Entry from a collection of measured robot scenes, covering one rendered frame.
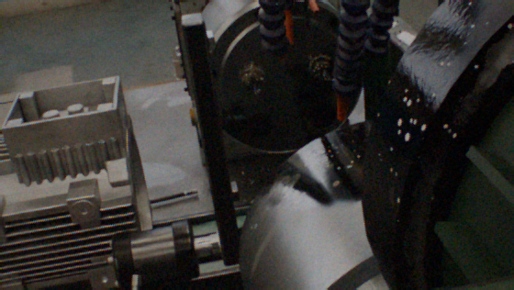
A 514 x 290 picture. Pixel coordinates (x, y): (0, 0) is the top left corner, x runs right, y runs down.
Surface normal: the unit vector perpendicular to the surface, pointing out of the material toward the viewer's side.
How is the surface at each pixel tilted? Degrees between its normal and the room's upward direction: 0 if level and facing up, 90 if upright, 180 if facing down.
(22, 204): 0
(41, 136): 90
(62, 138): 90
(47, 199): 0
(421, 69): 58
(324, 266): 36
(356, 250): 28
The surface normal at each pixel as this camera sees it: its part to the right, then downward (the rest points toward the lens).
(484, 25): -0.72, -0.56
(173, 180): -0.11, -0.88
